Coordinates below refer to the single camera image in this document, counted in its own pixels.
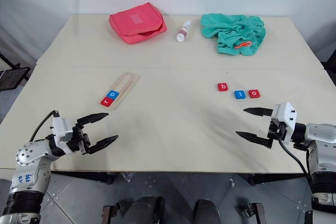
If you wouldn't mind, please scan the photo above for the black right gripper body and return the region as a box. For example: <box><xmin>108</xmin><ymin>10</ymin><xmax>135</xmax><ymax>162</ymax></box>
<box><xmin>266</xmin><ymin>118</ymin><xmax>288</xmax><ymax>150</ymax></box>

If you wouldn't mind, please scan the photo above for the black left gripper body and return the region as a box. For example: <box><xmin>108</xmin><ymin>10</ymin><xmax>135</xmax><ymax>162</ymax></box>
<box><xmin>67</xmin><ymin>122</ymin><xmax>91</xmax><ymax>156</ymax></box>

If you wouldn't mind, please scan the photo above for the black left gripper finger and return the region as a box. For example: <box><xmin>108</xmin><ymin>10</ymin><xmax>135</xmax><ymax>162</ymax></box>
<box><xmin>76</xmin><ymin>112</ymin><xmax>110</xmax><ymax>130</ymax></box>
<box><xmin>85</xmin><ymin>134</ymin><xmax>119</xmax><ymax>155</ymax></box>

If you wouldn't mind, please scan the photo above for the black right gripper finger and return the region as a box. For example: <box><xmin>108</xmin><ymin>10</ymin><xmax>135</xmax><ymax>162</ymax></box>
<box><xmin>235</xmin><ymin>131</ymin><xmax>274</xmax><ymax>149</ymax></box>
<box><xmin>243</xmin><ymin>107</ymin><xmax>274</xmax><ymax>118</ymax></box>

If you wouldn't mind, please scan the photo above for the wooden letter block tray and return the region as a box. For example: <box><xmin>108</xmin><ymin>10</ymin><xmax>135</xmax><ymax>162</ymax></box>
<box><xmin>99</xmin><ymin>72</ymin><xmax>140</xmax><ymax>110</ymax></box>

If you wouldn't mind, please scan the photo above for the dark rounded shape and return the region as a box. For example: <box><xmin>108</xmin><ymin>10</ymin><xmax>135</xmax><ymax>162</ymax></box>
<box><xmin>194</xmin><ymin>199</ymin><xmax>224</xmax><ymax>224</ymax></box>
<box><xmin>123</xmin><ymin>195</ymin><xmax>166</xmax><ymax>224</ymax></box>

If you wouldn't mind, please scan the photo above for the crumpled green cloth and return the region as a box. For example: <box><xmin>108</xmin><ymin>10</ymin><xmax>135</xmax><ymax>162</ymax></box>
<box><xmin>199</xmin><ymin>13</ymin><xmax>267</xmax><ymax>57</ymax></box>

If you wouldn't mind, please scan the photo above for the black metal cart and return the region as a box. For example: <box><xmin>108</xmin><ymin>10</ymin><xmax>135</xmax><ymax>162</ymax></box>
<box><xmin>0</xmin><ymin>50</ymin><xmax>31</xmax><ymax>92</ymax></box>

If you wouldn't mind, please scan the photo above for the pink fabric zip pouch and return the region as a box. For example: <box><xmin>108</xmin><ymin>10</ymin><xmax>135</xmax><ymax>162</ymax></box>
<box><xmin>109</xmin><ymin>2</ymin><xmax>168</xmax><ymax>45</ymax></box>

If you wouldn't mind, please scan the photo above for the small white pink bottle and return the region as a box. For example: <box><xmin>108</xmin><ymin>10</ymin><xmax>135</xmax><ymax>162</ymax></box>
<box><xmin>176</xmin><ymin>20</ymin><xmax>192</xmax><ymax>43</ymax></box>

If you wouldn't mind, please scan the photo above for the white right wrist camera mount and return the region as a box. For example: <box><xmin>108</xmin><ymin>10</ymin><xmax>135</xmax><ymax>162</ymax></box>
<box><xmin>267</xmin><ymin>102</ymin><xmax>299</xmax><ymax>145</ymax></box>

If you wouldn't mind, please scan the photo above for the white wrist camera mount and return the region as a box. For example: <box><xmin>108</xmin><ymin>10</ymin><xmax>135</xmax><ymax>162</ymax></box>
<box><xmin>267</xmin><ymin>102</ymin><xmax>299</xmax><ymax>145</ymax></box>
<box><xmin>51</xmin><ymin>115</ymin><xmax>74</xmax><ymax>146</ymax></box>

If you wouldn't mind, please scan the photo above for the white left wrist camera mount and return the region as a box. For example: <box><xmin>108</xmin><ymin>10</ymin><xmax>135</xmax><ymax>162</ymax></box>
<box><xmin>51</xmin><ymin>115</ymin><xmax>74</xmax><ymax>146</ymax></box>

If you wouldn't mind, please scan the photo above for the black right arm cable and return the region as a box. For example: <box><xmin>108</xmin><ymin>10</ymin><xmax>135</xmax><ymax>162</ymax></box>
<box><xmin>278</xmin><ymin>137</ymin><xmax>316</xmax><ymax>196</ymax></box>

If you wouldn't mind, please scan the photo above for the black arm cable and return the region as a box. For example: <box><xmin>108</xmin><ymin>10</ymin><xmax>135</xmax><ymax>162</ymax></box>
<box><xmin>29</xmin><ymin>110</ymin><xmax>60</xmax><ymax>142</ymax></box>
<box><xmin>278</xmin><ymin>137</ymin><xmax>316</xmax><ymax>196</ymax></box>

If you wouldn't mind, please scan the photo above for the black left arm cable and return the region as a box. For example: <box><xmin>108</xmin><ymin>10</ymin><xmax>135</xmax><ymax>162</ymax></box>
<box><xmin>29</xmin><ymin>110</ymin><xmax>60</xmax><ymax>142</ymax></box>

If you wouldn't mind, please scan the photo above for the orange cord loop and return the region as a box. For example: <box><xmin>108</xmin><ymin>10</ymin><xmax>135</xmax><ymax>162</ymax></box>
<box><xmin>234</xmin><ymin>41</ymin><xmax>253</xmax><ymax>49</ymax></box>

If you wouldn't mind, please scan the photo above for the brown bracket with castor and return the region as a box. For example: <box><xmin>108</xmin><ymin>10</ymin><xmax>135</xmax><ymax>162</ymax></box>
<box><xmin>237</xmin><ymin>202</ymin><xmax>265</xmax><ymax>224</ymax></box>
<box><xmin>102</xmin><ymin>200</ymin><xmax>127</xmax><ymax>224</ymax></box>

